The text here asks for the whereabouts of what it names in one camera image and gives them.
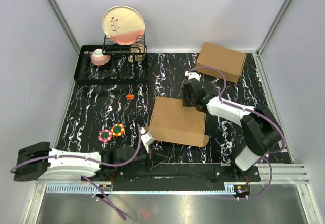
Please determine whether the colourful bead bracelet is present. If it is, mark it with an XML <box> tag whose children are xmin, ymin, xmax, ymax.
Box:
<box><xmin>98</xmin><ymin>129</ymin><xmax>113</xmax><ymax>142</ymax></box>

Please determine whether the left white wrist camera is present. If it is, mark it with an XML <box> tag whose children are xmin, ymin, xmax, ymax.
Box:
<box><xmin>140</xmin><ymin>127</ymin><xmax>155</xmax><ymax>154</ymax></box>

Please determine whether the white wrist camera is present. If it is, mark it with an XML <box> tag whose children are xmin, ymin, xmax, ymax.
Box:
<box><xmin>140</xmin><ymin>127</ymin><xmax>155</xmax><ymax>154</ymax></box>
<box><xmin>184</xmin><ymin>71</ymin><xmax>201</xmax><ymax>82</ymax></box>

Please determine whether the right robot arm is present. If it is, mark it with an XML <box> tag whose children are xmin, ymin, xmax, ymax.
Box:
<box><xmin>182</xmin><ymin>78</ymin><xmax>286</xmax><ymax>182</ymax></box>

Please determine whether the small pink bowl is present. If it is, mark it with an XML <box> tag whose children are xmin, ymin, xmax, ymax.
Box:
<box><xmin>91</xmin><ymin>49</ymin><xmax>111</xmax><ymax>66</ymax></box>

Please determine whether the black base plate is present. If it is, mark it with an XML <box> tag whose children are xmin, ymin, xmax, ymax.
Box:
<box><xmin>90</xmin><ymin>163</ymin><xmax>261</xmax><ymax>192</ymax></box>

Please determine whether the large cream pink plate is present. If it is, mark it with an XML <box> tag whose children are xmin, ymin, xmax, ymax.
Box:
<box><xmin>102</xmin><ymin>6</ymin><xmax>145</xmax><ymax>45</ymax></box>

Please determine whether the black wire dish rack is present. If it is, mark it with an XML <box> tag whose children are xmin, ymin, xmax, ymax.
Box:
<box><xmin>74</xmin><ymin>36</ymin><xmax>149</xmax><ymax>86</ymax></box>

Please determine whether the small cream plate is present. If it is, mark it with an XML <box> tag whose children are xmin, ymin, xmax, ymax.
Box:
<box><xmin>128</xmin><ymin>43</ymin><xmax>147</xmax><ymax>63</ymax></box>

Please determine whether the orange rimmed flower toy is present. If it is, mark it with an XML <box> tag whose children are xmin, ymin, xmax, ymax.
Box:
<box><xmin>111</xmin><ymin>124</ymin><xmax>125</xmax><ymax>137</ymax></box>

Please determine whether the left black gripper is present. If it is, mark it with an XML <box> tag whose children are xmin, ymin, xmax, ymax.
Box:
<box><xmin>119</xmin><ymin>144</ymin><xmax>167</xmax><ymax>170</ymax></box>

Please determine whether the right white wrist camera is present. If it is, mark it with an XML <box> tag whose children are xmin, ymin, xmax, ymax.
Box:
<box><xmin>184</xmin><ymin>71</ymin><xmax>201</xmax><ymax>82</ymax></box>

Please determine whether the closed brown cardboard box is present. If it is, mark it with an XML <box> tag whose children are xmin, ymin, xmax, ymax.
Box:
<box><xmin>196</xmin><ymin>43</ymin><xmax>246</xmax><ymax>83</ymax></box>

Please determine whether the small orange flower toy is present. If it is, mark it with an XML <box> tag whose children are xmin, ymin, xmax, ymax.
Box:
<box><xmin>126</xmin><ymin>93</ymin><xmax>135</xmax><ymax>101</ymax></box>

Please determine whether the brown cardboard box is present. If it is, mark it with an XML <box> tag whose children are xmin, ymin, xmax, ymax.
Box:
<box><xmin>146</xmin><ymin>97</ymin><xmax>209</xmax><ymax>147</ymax></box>
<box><xmin>196</xmin><ymin>43</ymin><xmax>246</xmax><ymax>83</ymax></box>

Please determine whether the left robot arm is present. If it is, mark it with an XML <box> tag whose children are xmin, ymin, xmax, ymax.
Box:
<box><xmin>10</xmin><ymin>142</ymin><xmax>167</xmax><ymax>182</ymax></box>

